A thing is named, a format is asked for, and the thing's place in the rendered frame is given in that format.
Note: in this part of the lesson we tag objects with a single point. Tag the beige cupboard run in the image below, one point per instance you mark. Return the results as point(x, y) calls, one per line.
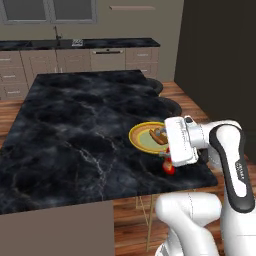
point(40, 63)

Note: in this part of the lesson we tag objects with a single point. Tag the grey framed window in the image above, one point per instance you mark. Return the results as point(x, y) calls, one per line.
point(50, 10)

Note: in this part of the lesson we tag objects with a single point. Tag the thin gold metal legs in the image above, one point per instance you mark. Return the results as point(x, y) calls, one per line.
point(149, 226)

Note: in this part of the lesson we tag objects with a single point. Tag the dark tall fridge housing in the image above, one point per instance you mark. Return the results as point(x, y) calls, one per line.
point(220, 60)

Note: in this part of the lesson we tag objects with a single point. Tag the black round stool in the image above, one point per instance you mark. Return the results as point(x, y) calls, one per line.
point(171, 106)
point(156, 85)

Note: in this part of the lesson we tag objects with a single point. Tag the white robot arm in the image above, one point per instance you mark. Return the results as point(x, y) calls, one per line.
point(236, 156)

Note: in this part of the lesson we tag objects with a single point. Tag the dark sink basin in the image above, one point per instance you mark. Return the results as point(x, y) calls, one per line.
point(43, 43)

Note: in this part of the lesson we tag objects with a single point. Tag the grey-brown island counter base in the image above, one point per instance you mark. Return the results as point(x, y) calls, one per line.
point(56, 230)

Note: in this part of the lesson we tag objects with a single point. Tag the dark tap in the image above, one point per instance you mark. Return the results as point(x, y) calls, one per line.
point(58, 35)

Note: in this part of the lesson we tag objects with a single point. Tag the beige dishwasher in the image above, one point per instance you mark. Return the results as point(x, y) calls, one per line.
point(108, 60)

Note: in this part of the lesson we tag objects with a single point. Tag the beige wall shelf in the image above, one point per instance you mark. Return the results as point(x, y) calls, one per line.
point(132, 7)

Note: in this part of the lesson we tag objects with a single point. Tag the hot dog bun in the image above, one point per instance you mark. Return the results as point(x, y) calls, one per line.
point(158, 136)

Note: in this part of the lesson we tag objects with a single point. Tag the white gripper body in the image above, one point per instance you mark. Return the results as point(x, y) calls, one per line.
point(180, 141)

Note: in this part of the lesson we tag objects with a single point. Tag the yellow plate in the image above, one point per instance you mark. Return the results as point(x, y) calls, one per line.
point(141, 140)

